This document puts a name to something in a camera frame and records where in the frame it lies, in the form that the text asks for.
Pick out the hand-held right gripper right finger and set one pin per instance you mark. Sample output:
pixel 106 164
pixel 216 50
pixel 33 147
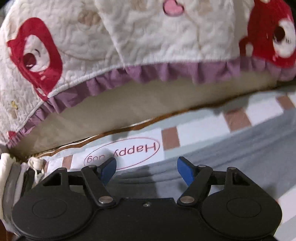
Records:
pixel 186 170

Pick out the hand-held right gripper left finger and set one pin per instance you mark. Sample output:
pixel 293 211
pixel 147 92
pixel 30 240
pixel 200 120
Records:
pixel 108 169

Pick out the beige bed frame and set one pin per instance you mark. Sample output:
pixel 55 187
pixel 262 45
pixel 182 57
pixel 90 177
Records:
pixel 138 104

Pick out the checkered floor mat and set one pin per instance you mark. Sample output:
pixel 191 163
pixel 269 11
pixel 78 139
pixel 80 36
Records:
pixel 201 132

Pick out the grey folded garment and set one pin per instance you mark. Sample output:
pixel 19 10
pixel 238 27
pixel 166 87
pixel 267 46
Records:
pixel 13 185

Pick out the strawberry print quilt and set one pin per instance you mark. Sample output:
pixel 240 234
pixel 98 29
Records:
pixel 138 34

